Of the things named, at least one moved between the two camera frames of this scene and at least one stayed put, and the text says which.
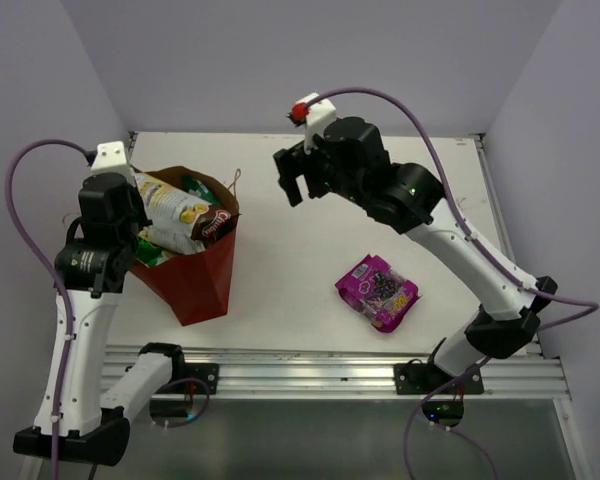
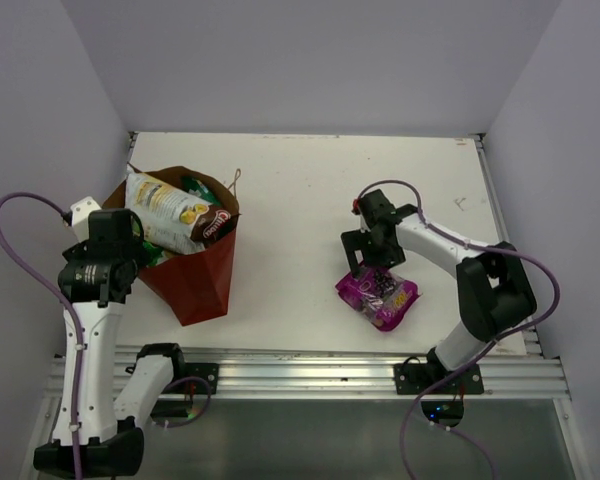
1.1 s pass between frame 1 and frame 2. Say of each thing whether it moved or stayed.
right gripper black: moved
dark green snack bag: stayed
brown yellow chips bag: stayed
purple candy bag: stayed
